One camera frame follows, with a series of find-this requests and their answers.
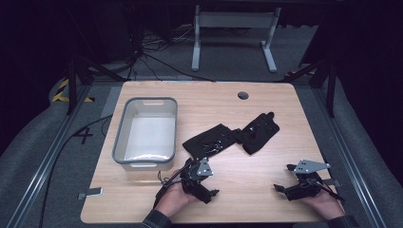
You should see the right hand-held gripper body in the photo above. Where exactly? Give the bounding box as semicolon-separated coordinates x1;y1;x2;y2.
284;159;331;201

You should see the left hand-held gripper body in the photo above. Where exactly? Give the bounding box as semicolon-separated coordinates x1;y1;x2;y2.
181;157;214;204

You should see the black glove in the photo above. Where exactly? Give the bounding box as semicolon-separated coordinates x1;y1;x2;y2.
182;123;242;162
237;111;280;156

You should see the person's left hand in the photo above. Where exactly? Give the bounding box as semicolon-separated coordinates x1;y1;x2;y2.
154;182;199;219

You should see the person's right hand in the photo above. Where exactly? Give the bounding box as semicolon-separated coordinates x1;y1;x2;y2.
302;187;346;220

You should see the small grey tape piece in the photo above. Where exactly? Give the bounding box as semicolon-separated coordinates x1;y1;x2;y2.
322;178;342;188

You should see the white bin with grey rim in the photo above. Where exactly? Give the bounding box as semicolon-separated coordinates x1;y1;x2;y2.
111;96;179;172

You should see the black metal stand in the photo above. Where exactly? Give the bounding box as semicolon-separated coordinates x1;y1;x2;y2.
66;56;127;116
275;58;337;119

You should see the grey tape strip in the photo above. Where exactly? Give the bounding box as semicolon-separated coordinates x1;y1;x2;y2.
77;186;105;200

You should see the yellow black hazard tape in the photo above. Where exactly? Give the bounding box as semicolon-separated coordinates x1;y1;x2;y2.
51;78;96;104

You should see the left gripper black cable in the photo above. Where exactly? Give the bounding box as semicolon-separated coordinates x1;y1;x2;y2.
157;164;191;192

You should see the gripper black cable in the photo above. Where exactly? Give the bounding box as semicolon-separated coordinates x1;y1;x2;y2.
157;164;191;192
317;179;345;202

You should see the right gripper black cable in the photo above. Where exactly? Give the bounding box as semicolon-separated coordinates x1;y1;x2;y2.
317;179;345;202

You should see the long black floor cable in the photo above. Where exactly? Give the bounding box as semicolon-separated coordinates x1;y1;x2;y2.
37;114;114;228

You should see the bundle of black floor cables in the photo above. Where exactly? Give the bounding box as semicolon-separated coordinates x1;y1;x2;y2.
125;24;217;84

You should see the white metal desk frame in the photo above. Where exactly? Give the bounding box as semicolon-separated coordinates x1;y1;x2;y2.
191;4;282;73

